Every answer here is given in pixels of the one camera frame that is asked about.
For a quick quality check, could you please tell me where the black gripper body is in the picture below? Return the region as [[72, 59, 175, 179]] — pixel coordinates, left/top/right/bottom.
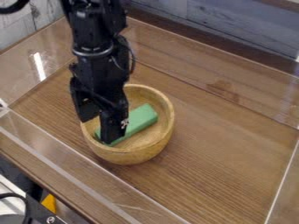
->
[[70, 36, 136, 112]]

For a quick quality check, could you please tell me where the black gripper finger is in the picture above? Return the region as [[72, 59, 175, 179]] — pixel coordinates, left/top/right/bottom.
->
[[70, 85, 99, 123], [99, 107, 128, 144]]

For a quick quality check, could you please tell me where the green rectangular block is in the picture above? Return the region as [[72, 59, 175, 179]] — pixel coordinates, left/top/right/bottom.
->
[[106, 103, 159, 147]]

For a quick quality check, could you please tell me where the brown wooden bowl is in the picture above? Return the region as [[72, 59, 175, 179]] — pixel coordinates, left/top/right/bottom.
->
[[80, 84, 175, 165]]

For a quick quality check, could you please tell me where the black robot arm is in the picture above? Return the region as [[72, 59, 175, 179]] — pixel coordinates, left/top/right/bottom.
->
[[60, 0, 136, 144]]

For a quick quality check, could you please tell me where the black device with screw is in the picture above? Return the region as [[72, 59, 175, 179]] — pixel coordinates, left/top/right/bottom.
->
[[27, 201, 70, 224]]

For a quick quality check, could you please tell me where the clear acrylic tray wall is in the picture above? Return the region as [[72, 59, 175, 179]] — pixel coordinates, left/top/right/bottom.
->
[[0, 108, 192, 224]]

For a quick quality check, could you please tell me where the black cable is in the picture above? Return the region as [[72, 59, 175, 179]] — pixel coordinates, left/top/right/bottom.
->
[[0, 192, 33, 224]]

